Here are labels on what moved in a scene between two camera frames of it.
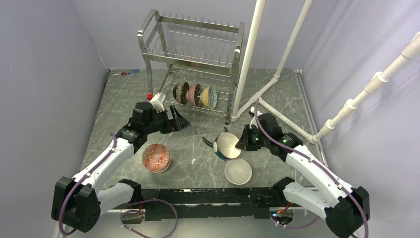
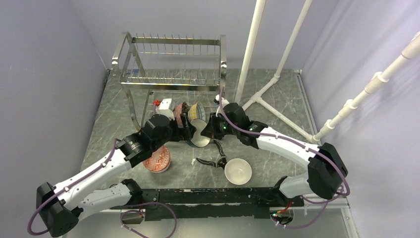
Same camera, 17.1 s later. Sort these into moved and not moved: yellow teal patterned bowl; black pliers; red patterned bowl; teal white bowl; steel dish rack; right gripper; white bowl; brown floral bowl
Moved: brown floral bowl; black pliers; teal white bowl; yellow teal patterned bowl; steel dish rack; right gripper
Not moved: red patterned bowl; white bowl
